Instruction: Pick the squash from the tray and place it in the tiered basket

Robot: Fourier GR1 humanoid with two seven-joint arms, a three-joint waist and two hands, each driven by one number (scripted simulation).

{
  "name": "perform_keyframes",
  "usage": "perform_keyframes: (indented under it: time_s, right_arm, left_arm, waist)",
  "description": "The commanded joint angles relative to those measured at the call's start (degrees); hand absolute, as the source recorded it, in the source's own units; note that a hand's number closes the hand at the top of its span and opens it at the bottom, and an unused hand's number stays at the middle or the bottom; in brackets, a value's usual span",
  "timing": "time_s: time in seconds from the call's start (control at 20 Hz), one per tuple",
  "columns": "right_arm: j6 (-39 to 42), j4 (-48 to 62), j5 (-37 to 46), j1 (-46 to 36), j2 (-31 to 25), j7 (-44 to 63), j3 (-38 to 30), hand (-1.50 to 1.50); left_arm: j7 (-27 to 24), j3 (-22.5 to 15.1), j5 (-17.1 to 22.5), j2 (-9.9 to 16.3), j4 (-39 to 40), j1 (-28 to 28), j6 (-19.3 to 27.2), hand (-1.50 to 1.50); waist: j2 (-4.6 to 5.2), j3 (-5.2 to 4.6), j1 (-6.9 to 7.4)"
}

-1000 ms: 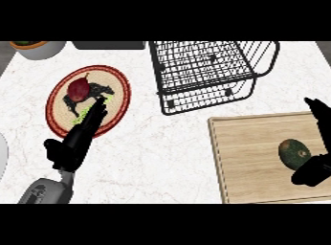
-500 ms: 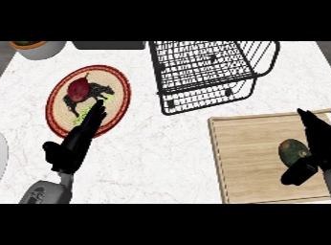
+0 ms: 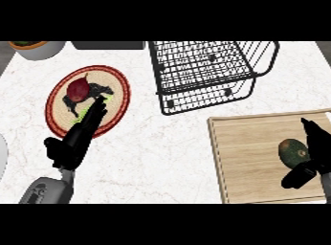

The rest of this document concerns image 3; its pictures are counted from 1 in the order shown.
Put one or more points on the green squash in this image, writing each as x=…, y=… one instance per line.
x=292, y=153

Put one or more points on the pale wooden tray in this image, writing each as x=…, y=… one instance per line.
x=261, y=159

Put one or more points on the round red-rimmed woven placemat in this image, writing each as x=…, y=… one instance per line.
x=62, y=111

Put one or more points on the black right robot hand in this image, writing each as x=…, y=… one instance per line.
x=325, y=150

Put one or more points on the red beet with dark leaves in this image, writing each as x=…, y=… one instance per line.
x=78, y=89

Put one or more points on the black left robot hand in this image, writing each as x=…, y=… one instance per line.
x=75, y=140

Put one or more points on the grey pot with orange rim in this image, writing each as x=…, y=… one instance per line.
x=36, y=49

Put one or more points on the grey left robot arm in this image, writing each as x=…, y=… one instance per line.
x=47, y=189

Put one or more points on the dark grey appliance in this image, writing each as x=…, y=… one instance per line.
x=108, y=45

